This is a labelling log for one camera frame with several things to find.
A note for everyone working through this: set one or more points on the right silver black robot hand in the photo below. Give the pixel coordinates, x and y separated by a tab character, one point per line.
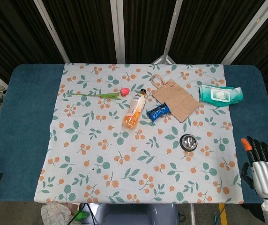
265	173

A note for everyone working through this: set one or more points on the green wet wipes pack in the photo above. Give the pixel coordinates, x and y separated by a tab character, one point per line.
220	95

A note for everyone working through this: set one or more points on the artificial pink tulip flower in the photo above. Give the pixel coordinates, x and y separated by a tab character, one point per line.
106	94

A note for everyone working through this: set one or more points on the orange drink plastic bottle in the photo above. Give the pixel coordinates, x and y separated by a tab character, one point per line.
135	109

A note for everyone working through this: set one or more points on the green plastic object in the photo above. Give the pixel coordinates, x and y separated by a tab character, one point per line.
81	215

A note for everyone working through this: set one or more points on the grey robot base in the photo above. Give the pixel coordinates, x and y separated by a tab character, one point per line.
135	214

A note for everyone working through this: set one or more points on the white checked cloth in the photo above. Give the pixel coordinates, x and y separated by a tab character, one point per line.
54	214

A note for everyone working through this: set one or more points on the teal table cover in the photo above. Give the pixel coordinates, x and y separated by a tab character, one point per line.
19	122

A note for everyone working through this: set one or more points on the blue snack wrapper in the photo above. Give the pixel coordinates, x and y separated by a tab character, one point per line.
158	112

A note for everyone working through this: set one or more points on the white folding screen frame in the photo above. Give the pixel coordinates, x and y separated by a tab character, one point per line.
118	30

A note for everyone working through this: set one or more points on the floral print tablecloth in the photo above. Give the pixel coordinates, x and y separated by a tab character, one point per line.
138	150

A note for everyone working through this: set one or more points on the brown paper gift bag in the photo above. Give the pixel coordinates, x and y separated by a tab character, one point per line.
175	98

